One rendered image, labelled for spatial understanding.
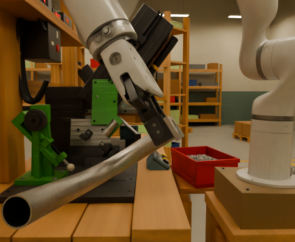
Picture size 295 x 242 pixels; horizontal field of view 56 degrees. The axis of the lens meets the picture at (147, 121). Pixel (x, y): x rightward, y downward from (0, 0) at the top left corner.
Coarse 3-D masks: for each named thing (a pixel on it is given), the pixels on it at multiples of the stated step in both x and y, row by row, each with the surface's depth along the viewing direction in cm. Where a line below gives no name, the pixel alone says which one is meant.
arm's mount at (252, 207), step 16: (224, 176) 88; (224, 192) 88; (240, 192) 74; (256, 192) 74; (272, 192) 74; (288, 192) 75; (240, 208) 74; (256, 208) 74; (272, 208) 74; (288, 208) 74; (240, 224) 74; (256, 224) 74; (272, 224) 74; (288, 224) 74
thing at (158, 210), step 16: (144, 160) 129; (144, 176) 105; (160, 176) 105; (144, 192) 88; (160, 192) 88; (176, 192) 88; (144, 208) 76; (160, 208) 76; (176, 208) 76; (144, 224) 67; (160, 224) 67; (176, 224) 67; (144, 240) 65; (160, 240) 65; (176, 240) 65
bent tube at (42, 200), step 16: (176, 128) 43; (144, 144) 44; (112, 160) 44; (128, 160) 45; (80, 176) 37; (96, 176) 41; (112, 176) 44; (32, 192) 26; (48, 192) 28; (64, 192) 31; (80, 192) 35; (16, 208) 27; (32, 208) 25; (48, 208) 27; (16, 224) 25
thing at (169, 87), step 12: (168, 12) 375; (180, 24) 414; (168, 60) 382; (156, 72) 391; (168, 72) 384; (84, 84) 536; (168, 84) 386; (168, 96) 388; (168, 108) 390; (132, 120) 449
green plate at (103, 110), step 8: (96, 80) 126; (104, 80) 127; (96, 88) 126; (104, 88) 126; (112, 88) 126; (104, 96) 125; (112, 96) 125; (96, 104) 125; (104, 104) 125; (112, 104) 125; (96, 112) 124; (104, 112) 124; (112, 112) 124; (96, 120) 124; (104, 120) 124
